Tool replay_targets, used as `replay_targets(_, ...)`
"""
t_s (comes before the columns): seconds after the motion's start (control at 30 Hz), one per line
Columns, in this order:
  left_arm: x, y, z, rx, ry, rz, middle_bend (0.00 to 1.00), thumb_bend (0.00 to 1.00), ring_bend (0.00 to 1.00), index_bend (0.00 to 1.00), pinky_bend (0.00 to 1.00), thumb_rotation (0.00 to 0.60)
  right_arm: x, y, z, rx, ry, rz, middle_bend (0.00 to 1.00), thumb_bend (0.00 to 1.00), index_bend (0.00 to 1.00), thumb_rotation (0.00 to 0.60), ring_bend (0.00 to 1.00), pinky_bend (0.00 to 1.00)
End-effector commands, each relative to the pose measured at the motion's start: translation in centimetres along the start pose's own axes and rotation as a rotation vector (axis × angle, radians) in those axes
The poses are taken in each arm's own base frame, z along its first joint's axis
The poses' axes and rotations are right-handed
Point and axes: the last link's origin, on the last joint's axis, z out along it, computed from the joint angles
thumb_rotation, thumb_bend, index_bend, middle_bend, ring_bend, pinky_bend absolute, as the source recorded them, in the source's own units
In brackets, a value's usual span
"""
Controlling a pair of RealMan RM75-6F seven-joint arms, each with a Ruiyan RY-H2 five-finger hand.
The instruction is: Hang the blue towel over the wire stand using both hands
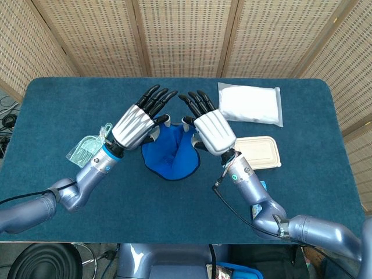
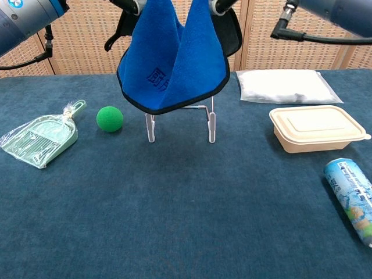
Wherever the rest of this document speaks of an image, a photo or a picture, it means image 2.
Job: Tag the blue kitchen towel black trim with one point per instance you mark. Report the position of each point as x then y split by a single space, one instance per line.
157 58

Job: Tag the beige lidded food container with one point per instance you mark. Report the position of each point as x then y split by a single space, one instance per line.
314 125

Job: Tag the white filled plastic bag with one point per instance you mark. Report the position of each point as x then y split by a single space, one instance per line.
284 85

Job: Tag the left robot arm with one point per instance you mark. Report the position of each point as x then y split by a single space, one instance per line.
23 20

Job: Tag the teal table cover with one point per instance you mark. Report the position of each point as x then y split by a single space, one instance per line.
58 218

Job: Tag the green foam ball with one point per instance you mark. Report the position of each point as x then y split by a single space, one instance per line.
110 119

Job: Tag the green dustpan in plastic wrap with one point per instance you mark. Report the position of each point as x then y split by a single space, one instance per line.
52 130

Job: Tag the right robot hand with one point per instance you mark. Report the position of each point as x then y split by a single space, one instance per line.
221 5

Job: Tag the light blue drink can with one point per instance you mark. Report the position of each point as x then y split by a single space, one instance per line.
348 191

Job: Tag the woven folding screen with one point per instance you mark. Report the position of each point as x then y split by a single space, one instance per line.
87 43

